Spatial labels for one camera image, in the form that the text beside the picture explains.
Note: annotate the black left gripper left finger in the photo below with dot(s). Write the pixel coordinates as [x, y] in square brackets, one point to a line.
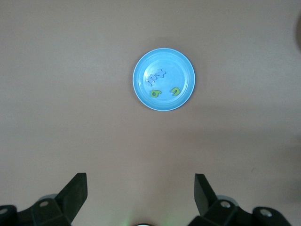
[70, 200]

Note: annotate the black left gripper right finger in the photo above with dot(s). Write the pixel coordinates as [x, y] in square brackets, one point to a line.
[204, 200]

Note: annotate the green lowercase letter u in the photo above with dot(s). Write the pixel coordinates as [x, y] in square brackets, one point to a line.
[178, 91]

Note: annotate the green lowercase letter g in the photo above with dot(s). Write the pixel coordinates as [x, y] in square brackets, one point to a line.
[152, 94]

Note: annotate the blue lowercase letter m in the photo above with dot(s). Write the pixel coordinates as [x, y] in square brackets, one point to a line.
[151, 81]

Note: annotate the brown table mat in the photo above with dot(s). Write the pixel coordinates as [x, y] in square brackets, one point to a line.
[70, 94]

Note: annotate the blue plate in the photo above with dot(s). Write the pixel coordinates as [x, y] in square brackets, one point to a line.
[176, 70]

